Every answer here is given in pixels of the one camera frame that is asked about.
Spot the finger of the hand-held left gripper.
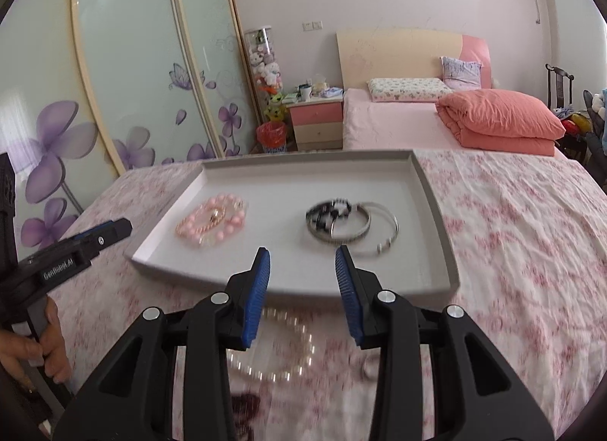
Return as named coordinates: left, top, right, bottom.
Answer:
left=66, top=220, right=119, bottom=245
left=61, top=218, right=132, bottom=259

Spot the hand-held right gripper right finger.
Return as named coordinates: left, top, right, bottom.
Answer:
left=334, top=246, right=555, bottom=441

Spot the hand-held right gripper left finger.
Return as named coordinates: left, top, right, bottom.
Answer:
left=52, top=246, right=271, bottom=441

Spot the white pearl bracelet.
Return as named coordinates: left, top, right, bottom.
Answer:
left=226, top=307, right=315, bottom=382

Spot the wide silver cuff bangle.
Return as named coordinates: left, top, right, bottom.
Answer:
left=307, top=201, right=371, bottom=243

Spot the thin silver bangle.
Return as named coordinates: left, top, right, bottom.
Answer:
left=353, top=201, right=400, bottom=258

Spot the small pink pearl bracelet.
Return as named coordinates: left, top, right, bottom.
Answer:
left=175, top=199, right=226, bottom=248

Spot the large pink bead bracelet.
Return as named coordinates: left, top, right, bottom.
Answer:
left=199, top=193, right=250, bottom=240

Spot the black bead bracelet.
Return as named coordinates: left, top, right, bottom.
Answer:
left=306, top=197, right=354, bottom=231

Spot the grey shallow cardboard tray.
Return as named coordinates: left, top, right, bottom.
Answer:
left=124, top=149, right=461, bottom=305

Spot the person's left hand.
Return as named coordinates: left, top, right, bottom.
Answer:
left=0, top=298, right=73, bottom=385

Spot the pink floral bedsheet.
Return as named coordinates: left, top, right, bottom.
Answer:
left=47, top=147, right=607, bottom=441

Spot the floral sliding door wardrobe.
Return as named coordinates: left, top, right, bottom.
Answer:
left=0, top=0, right=259, bottom=252

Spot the red waste bin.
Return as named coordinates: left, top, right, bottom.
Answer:
left=256, top=121, right=289, bottom=156

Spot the pink bed with headboard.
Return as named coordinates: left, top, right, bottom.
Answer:
left=336, top=28, right=570, bottom=157

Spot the pink nightstand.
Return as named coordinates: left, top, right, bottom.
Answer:
left=287, top=97, right=344, bottom=152

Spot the patterned white pillow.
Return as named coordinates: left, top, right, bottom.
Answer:
left=366, top=77, right=455, bottom=103

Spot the glass cylinder of plush toys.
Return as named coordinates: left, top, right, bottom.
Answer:
left=243, top=25, right=288, bottom=124

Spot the folded coral quilt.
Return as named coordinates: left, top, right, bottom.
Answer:
left=435, top=88, right=567, bottom=157

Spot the lilac pillow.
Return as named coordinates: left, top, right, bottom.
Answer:
left=440, top=56, right=482, bottom=90

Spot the pile of colourful toys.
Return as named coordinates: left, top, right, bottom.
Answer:
left=557, top=107, right=593, bottom=136

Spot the dark wooden chair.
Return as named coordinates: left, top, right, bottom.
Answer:
left=544, top=63, right=589, bottom=162

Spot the dark red bead bracelet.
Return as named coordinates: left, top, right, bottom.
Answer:
left=230, top=391, right=266, bottom=441

